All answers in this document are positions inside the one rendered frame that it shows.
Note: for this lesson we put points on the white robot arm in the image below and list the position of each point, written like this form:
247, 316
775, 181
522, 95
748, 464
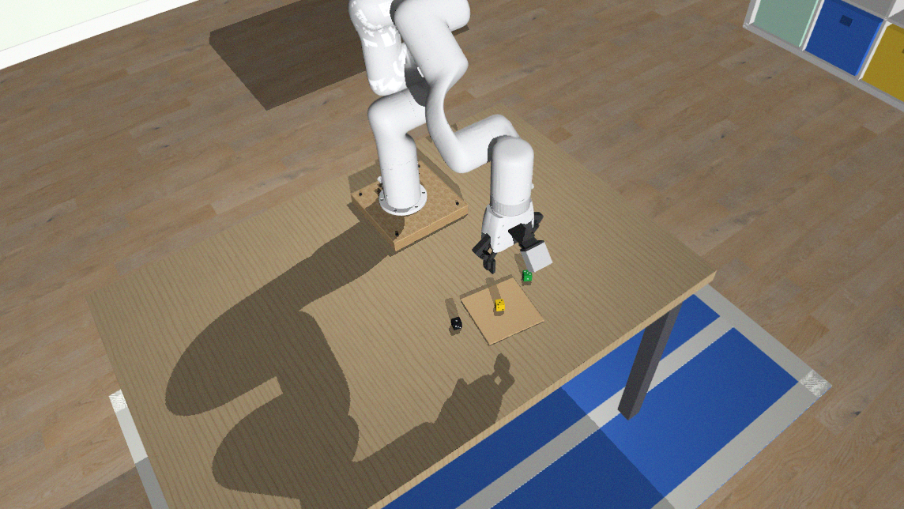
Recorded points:
426, 28

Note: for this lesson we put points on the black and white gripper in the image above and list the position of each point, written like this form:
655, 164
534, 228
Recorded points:
495, 235

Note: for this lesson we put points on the tan flat mat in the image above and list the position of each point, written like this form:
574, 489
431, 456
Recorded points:
519, 313

